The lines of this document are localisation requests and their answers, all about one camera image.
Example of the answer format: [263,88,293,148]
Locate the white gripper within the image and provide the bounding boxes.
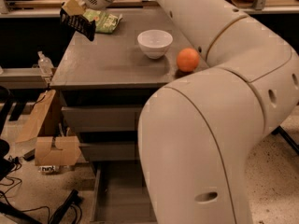
[62,0,111,16]

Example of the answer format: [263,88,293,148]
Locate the black rxbar chocolate bar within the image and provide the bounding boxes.
[60,9,96,41]

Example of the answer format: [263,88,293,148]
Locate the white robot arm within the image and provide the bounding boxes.
[138,0,298,224]

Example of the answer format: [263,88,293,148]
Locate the grey drawer cabinet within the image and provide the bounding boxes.
[50,7,209,224]

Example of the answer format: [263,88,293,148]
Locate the grey top drawer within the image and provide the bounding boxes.
[62,105,142,133]

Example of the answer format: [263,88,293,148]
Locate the grey drawer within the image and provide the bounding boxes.
[79,142,139,161]
[91,161,157,224]
[62,105,142,133]

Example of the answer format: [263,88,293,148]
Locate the grey middle drawer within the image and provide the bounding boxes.
[79,142,139,161]

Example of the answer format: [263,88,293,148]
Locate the grey bottom drawer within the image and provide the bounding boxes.
[91,161,157,224]

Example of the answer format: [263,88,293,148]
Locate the green chip bag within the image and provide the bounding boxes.
[83,9,122,34]

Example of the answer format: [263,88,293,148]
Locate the clear sanitizer bottle left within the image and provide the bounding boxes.
[37,51,54,76]

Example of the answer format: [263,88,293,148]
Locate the white ceramic bowl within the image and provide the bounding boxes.
[137,30,173,59]

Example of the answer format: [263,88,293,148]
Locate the black chair left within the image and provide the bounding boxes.
[0,86,13,180]

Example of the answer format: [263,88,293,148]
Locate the orange fruit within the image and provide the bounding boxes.
[177,48,200,72]

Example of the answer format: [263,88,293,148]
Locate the brown cardboard box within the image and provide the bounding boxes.
[16,90,81,166]

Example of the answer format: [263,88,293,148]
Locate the black stand base left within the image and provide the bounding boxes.
[49,189,82,224]

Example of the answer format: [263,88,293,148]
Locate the black stand leg right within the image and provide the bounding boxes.
[272,126,299,155]

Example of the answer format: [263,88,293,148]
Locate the black floor cables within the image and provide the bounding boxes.
[0,155,52,224]

